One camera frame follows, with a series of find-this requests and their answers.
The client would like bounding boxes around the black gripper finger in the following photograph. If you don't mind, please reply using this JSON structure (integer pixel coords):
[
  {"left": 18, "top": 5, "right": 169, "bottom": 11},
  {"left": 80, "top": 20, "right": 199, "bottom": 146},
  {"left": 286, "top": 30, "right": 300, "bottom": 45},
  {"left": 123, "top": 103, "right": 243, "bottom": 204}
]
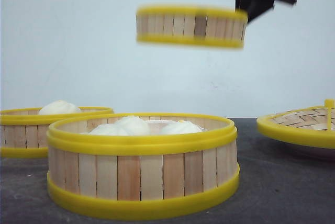
[{"left": 247, "top": 8, "right": 271, "bottom": 24}]

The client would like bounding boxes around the bamboo steamer drawer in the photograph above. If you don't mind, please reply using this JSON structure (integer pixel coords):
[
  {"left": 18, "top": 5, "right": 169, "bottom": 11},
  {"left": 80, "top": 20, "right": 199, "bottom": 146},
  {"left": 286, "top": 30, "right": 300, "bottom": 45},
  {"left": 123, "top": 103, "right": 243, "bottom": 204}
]
[
  {"left": 47, "top": 113, "right": 240, "bottom": 220},
  {"left": 136, "top": 5, "right": 248, "bottom": 48},
  {"left": 1, "top": 106, "right": 114, "bottom": 159}
]

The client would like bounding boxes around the woven bamboo steamer lid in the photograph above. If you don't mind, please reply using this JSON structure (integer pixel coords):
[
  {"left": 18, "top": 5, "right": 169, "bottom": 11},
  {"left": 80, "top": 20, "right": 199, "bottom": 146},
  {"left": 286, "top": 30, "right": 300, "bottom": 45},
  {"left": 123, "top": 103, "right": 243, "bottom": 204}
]
[{"left": 256, "top": 99, "right": 334, "bottom": 149}]

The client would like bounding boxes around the white bun front right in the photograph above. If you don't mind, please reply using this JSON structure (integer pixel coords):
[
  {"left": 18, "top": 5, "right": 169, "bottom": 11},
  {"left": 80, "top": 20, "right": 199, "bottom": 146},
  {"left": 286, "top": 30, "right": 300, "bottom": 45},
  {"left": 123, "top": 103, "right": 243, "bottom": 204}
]
[{"left": 160, "top": 120, "right": 202, "bottom": 135}]

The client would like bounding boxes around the white plate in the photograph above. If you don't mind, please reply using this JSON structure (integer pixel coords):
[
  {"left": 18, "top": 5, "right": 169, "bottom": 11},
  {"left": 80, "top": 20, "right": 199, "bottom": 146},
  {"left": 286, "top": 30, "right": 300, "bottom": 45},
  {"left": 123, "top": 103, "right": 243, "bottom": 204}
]
[{"left": 285, "top": 143, "right": 334, "bottom": 161}]

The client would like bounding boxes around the white bun left drawer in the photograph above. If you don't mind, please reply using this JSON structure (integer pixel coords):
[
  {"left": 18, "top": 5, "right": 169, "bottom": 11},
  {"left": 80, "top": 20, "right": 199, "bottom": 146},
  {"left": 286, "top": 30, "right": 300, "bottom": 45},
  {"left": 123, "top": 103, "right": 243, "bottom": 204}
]
[{"left": 38, "top": 100, "right": 81, "bottom": 115}]

